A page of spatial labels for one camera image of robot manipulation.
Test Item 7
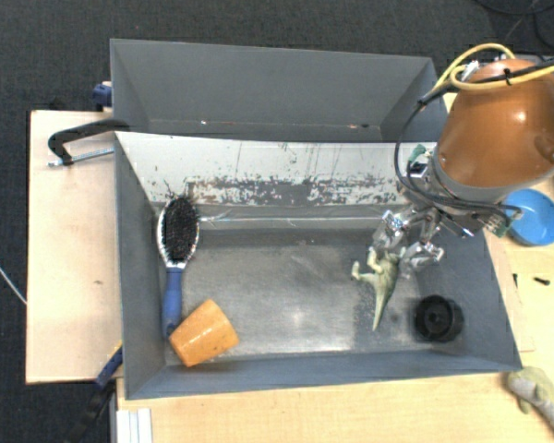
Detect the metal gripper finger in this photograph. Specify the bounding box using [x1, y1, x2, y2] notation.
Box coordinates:
[372, 210, 408, 260]
[403, 240, 446, 269]

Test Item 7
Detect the green toy dinosaur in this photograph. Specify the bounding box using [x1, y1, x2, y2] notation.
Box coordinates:
[350, 245, 410, 333]

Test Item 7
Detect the black round cap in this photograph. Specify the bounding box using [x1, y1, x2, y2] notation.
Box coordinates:
[413, 293, 465, 344]

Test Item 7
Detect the blue bowl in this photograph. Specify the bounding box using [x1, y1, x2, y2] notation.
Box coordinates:
[501, 188, 554, 248]

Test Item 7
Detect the grey metal bin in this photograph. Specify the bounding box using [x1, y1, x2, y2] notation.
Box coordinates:
[109, 38, 524, 401]

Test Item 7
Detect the pale green glove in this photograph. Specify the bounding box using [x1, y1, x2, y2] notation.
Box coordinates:
[506, 365, 554, 438]

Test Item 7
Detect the blue and white hairbrush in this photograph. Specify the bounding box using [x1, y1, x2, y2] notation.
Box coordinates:
[156, 195, 201, 339]

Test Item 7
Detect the orange cup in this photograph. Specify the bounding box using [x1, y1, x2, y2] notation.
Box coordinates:
[167, 298, 241, 368]

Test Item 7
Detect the pale wood board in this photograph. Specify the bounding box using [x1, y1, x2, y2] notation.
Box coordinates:
[25, 108, 124, 385]

